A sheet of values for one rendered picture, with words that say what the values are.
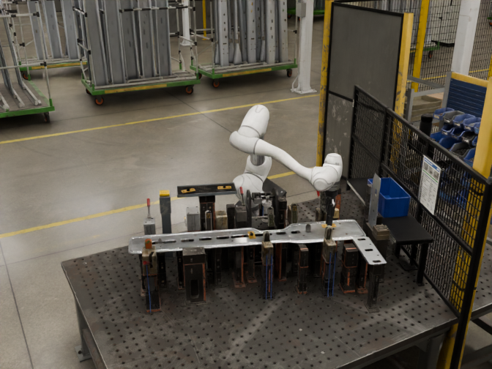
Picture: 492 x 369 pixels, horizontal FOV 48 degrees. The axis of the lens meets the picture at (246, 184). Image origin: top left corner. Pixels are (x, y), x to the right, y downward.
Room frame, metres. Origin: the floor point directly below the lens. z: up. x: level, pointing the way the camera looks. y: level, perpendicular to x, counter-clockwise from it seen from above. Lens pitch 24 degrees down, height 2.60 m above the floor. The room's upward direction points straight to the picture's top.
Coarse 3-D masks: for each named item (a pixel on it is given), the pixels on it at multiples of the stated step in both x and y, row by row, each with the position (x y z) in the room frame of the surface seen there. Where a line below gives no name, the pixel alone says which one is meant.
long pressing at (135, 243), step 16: (304, 224) 2.96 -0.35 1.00; (320, 224) 2.96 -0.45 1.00; (336, 224) 2.96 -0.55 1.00; (352, 224) 2.96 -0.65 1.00; (144, 240) 2.77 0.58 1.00; (176, 240) 2.77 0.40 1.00; (208, 240) 2.77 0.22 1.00; (224, 240) 2.77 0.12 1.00; (240, 240) 2.77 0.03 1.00; (256, 240) 2.77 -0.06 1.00; (272, 240) 2.77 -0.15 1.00; (288, 240) 2.77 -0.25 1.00; (304, 240) 2.77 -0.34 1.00; (320, 240) 2.77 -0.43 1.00; (336, 240) 2.78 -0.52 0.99
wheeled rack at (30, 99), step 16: (16, 0) 9.62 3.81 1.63; (0, 16) 7.79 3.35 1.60; (16, 16) 7.90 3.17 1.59; (32, 64) 7.96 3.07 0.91; (0, 96) 8.45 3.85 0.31; (16, 96) 8.41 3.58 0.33; (32, 96) 8.45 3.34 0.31; (0, 112) 7.70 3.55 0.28; (16, 112) 7.77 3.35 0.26; (32, 112) 7.88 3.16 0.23; (48, 112) 8.07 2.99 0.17
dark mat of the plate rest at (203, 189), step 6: (192, 186) 3.17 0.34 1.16; (198, 186) 3.17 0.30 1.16; (204, 186) 3.17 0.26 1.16; (210, 186) 3.17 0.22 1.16; (216, 186) 3.17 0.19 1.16; (234, 186) 3.17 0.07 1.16; (180, 192) 3.08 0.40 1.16; (192, 192) 3.08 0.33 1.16; (198, 192) 3.08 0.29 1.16; (204, 192) 3.08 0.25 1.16; (210, 192) 3.08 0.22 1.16; (216, 192) 3.08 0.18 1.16
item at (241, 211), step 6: (240, 210) 3.00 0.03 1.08; (246, 210) 2.99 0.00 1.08; (240, 216) 2.97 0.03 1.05; (246, 216) 2.98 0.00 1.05; (240, 222) 2.97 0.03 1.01; (246, 222) 2.98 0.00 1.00; (246, 246) 2.99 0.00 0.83; (246, 252) 2.99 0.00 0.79; (246, 258) 2.99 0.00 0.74; (246, 264) 2.98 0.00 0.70
